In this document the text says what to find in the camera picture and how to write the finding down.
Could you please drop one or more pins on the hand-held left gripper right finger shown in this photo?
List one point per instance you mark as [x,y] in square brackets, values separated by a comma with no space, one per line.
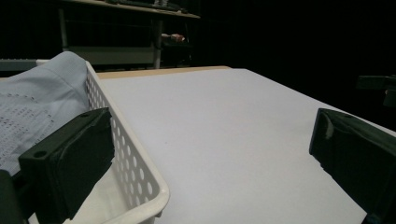
[358,149]

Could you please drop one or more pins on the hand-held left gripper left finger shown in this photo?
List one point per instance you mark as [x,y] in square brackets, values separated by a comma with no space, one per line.
[67,161]

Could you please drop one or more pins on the light blue printed garment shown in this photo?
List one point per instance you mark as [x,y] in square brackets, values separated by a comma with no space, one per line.
[37,109]

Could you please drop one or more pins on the white perforated plastic basket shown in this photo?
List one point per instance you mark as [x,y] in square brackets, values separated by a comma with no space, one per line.
[130,161]

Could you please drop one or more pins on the dark metal stand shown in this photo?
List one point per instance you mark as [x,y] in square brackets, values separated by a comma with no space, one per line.
[378,87]

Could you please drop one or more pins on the wooden background desk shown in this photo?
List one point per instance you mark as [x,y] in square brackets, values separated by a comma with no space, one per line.
[124,28]

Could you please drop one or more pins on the pink item under desk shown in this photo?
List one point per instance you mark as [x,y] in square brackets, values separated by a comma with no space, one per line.
[176,38]

